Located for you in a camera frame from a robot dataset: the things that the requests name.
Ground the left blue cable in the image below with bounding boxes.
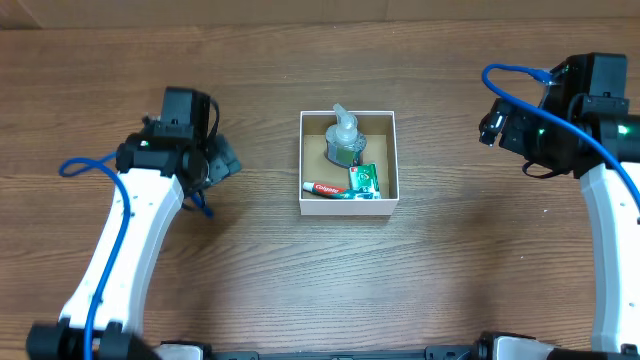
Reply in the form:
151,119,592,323
58,152,132,360

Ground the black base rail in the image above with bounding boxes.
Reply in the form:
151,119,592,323
154,333,599,360

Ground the right blue cable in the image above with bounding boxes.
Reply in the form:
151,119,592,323
481,63,640,209

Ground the blue disposable razor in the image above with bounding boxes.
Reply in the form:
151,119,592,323
191,191,214,218

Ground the white cardboard box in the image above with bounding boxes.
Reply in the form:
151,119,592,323
298,108,400,216

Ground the blue cable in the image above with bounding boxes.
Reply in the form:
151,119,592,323
481,63,640,209
58,152,132,360

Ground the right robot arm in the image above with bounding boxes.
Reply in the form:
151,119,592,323
469,52,639,359

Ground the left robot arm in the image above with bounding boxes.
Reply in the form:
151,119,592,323
26,87,241,360

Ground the clear pump soap bottle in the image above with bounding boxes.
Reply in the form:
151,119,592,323
325,103,367,168

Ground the green Dettol soap bar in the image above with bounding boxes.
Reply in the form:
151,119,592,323
349,163,381,199

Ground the green toothpaste tube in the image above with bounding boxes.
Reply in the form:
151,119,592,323
302,182,375,200

